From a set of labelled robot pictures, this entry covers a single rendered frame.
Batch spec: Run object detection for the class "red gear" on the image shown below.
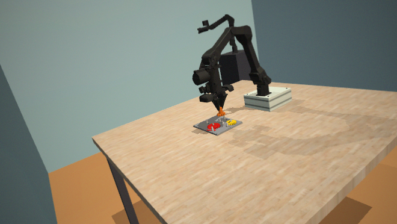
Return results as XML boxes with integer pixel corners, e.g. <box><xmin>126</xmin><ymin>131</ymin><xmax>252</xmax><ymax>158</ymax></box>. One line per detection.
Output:
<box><xmin>208</xmin><ymin>123</ymin><xmax>220</xmax><ymax>129</ymax></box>

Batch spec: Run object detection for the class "orange gear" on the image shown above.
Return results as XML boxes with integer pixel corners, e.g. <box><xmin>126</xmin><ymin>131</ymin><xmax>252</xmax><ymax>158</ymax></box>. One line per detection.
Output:
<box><xmin>217</xmin><ymin>107</ymin><xmax>225</xmax><ymax>117</ymax></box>

